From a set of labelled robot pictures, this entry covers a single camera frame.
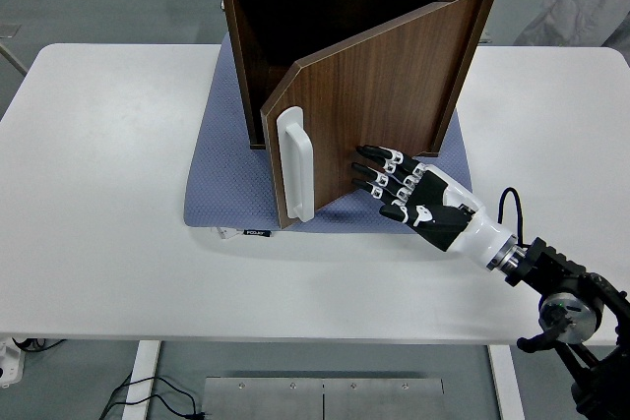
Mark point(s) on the blue-grey textured mat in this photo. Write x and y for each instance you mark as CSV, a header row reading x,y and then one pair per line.
x,y
221,169

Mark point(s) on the person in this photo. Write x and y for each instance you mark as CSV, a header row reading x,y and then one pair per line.
x,y
576,7

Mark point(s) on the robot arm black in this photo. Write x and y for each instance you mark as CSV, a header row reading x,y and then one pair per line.
x,y
566,292

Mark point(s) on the white table leg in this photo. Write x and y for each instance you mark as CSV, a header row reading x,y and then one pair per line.
x,y
507,380
140,380

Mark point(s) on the clear floor outlet cover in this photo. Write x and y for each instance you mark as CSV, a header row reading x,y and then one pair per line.
x,y
9,31

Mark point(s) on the white mat tag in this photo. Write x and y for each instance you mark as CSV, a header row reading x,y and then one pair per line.
x,y
226,233

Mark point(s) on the grey metal plate with screws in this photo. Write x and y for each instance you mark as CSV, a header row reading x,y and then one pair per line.
x,y
261,400
384,400

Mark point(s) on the grey metal bar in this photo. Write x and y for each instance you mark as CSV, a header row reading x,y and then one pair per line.
x,y
14,62

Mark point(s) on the white power strip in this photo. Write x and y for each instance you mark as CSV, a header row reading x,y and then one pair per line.
x,y
10,366

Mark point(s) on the black mat label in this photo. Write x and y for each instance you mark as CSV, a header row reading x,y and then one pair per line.
x,y
258,233

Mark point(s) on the brown wooden cabinet door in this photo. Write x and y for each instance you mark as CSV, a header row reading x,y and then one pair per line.
x,y
374,95

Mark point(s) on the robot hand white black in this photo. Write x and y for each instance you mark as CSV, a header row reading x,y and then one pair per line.
x,y
443,216

